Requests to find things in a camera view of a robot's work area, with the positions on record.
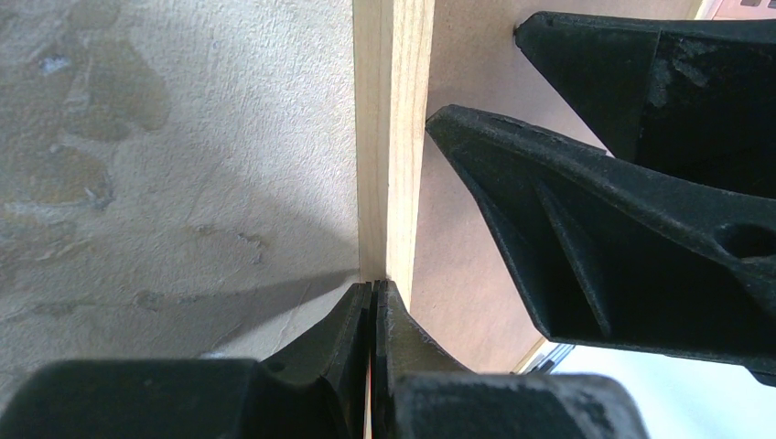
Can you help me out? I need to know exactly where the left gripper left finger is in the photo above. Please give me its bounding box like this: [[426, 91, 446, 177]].
[[1, 284, 372, 438]]

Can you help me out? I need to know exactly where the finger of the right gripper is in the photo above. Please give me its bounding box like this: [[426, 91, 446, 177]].
[[513, 11, 775, 198], [426, 105, 775, 386]]

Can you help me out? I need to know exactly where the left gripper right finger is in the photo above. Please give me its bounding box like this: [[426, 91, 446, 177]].
[[371, 281, 648, 438]]

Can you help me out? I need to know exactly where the brown backing board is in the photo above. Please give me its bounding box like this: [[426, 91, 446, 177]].
[[411, 1, 700, 373]]

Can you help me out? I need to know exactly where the wooden picture frame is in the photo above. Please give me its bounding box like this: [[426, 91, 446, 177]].
[[351, 0, 726, 374]]

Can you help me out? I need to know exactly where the orange desk file organizer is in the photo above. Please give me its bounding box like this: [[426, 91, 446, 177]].
[[711, 0, 775, 20]]

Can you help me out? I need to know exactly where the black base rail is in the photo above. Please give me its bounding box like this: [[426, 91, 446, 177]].
[[530, 344, 576, 374]]

